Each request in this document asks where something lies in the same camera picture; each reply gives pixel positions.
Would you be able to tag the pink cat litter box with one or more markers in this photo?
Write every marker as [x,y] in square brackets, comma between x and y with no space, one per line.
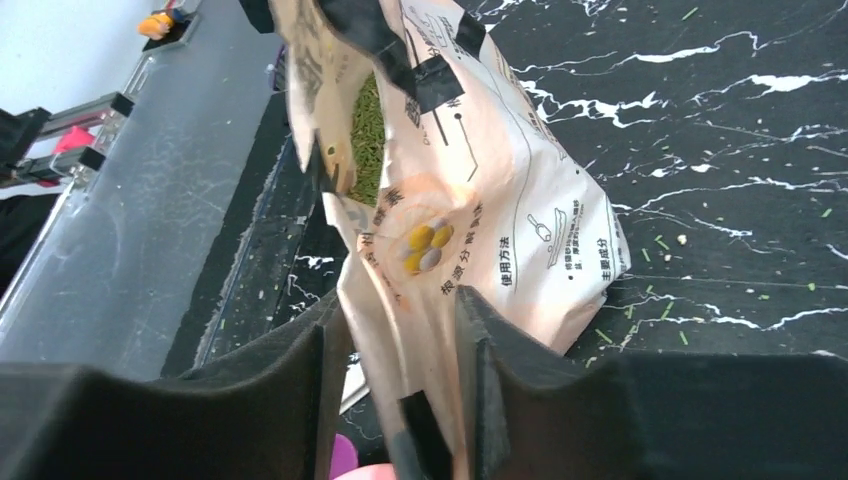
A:
[383,471]

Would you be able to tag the purple litter scoop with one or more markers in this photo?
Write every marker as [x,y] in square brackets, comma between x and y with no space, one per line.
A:
[344,457]

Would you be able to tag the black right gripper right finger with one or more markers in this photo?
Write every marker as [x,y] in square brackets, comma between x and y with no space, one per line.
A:
[538,415]

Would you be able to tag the cat litter bag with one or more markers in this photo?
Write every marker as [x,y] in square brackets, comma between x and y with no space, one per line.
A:
[441,178]

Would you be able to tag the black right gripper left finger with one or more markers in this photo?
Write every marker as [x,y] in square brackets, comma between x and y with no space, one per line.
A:
[267,410]

